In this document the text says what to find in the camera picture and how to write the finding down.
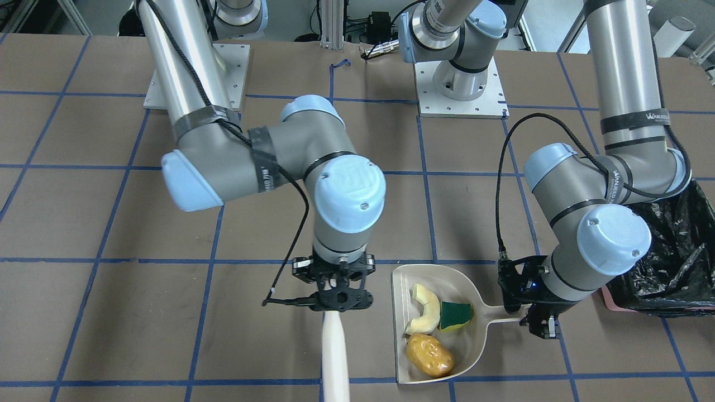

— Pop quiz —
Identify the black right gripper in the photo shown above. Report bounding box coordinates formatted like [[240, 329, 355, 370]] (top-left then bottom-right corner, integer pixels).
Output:
[[292, 252, 375, 312]]

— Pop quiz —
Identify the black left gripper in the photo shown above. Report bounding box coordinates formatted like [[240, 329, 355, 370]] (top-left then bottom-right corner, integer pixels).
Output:
[[522, 301, 575, 340]]

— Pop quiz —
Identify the white hand brush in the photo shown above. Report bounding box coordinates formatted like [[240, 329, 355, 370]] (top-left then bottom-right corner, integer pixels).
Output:
[[321, 311, 350, 401]]

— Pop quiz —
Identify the beige dustpan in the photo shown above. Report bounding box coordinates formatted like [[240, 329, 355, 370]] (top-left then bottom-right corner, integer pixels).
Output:
[[392, 264, 528, 384]]

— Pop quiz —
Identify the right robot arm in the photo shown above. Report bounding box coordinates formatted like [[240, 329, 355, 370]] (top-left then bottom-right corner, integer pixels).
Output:
[[135, 1, 386, 312]]

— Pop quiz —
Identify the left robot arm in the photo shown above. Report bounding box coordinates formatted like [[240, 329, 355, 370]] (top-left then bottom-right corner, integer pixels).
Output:
[[396, 1, 690, 339]]

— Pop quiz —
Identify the black lined trash bin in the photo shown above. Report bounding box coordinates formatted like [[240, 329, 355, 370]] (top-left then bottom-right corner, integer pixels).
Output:
[[601, 181, 714, 318]]

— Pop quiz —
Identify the green sponge piece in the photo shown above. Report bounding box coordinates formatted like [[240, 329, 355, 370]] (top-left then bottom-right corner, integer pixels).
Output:
[[438, 301, 474, 332]]

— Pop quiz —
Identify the pale banana peel piece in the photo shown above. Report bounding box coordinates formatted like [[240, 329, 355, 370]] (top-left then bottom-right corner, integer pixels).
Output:
[[404, 283, 440, 336]]

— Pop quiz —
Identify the yellow brown potato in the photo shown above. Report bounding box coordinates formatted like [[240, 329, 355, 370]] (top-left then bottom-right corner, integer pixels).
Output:
[[406, 333, 455, 377]]

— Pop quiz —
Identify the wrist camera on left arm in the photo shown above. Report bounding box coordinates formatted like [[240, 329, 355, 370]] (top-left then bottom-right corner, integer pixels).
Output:
[[497, 250, 550, 314]]

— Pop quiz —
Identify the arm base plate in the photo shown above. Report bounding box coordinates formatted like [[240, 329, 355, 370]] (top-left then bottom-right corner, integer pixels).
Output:
[[144, 44, 250, 115], [414, 59, 510, 119]]

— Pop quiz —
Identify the aluminium frame post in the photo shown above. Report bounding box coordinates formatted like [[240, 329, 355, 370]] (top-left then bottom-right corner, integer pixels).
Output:
[[318, 0, 345, 52]]

